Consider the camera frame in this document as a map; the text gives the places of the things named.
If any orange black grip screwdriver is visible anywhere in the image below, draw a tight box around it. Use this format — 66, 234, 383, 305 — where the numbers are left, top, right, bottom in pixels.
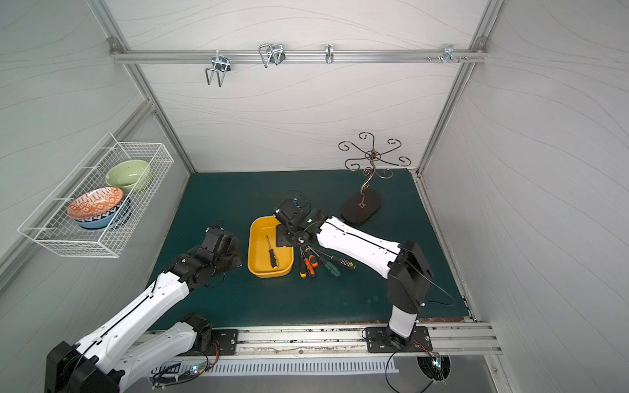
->
303, 247, 319, 278

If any yellow plastic storage box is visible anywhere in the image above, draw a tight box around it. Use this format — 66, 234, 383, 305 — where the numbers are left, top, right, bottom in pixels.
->
247, 216, 295, 278

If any black yellow handle screwdriver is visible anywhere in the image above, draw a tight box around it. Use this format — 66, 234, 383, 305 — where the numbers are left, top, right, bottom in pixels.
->
266, 236, 278, 270

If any black orange slim screwdriver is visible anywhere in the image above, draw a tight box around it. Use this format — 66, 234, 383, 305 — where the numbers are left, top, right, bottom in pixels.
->
299, 247, 308, 278

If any black yellow dotted screwdriver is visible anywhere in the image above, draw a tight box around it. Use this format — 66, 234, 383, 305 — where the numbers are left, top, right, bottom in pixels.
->
315, 250, 356, 271

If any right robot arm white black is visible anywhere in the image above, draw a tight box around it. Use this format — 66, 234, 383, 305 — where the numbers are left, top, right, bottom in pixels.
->
273, 199, 433, 346

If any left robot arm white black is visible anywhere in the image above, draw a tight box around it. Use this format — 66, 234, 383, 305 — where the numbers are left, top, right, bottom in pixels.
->
44, 225, 242, 392

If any green table mat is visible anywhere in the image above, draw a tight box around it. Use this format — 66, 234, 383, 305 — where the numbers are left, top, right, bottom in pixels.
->
154, 170, 468, 330

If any brown metal jewelry stand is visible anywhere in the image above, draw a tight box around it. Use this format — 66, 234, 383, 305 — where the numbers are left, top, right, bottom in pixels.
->
337, 131, 412, 224

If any green ceramic bowl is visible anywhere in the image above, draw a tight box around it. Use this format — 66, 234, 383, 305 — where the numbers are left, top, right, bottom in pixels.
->
105, 160, 153, 195

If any blue bowl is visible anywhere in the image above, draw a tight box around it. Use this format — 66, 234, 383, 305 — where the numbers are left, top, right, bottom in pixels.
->
75, 201, 131, 230

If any orange patterned bowl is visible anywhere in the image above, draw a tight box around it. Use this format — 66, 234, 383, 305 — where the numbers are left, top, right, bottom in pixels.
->
67, 187, 124, 219

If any white vent grille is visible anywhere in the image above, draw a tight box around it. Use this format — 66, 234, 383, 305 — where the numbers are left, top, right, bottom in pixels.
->
149, 357, 400, 378

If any metal double hook middle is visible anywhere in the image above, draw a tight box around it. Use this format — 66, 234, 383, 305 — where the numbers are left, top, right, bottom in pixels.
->
258, 44, 286, 68

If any metal double hook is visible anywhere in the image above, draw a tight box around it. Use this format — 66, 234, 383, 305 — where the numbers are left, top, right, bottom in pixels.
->
205, 52, 231, 87
258, 44, 286, 68

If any metal double hook left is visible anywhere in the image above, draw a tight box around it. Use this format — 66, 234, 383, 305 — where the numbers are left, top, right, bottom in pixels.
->
205, 52, 231, 87

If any small metal hook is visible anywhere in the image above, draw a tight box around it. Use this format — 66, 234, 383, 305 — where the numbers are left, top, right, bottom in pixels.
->
324, 44, 334, 65

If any metal hook right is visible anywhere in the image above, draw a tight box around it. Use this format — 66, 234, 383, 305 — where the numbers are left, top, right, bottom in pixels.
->
426, 45, 469, 64

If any green handle screwdriver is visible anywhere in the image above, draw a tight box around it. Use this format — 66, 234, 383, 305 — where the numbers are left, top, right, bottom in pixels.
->
307, 247, 341, 278

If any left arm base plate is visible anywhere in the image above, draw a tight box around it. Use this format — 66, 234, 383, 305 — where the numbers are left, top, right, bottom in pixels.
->
178, 327, 238, 357

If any black cable right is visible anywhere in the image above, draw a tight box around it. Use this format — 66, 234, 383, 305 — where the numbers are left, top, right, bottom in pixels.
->
360, 318, 450, 393

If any white wire wall basket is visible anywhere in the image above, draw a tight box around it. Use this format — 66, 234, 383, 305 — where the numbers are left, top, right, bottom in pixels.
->
18, 134, 174, 258

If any black cable bundle left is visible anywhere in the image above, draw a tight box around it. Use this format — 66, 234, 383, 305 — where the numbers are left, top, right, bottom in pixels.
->
149, 338, 222, 389

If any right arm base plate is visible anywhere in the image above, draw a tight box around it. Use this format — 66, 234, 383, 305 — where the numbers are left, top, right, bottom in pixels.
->
361, 326, 433, 354

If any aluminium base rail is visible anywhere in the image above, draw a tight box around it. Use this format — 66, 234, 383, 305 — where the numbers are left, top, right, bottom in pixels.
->
97, 321, 503, 364

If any aluminium cross rail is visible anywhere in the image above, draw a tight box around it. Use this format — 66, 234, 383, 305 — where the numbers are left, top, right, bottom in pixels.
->
111, 48, 489, 65

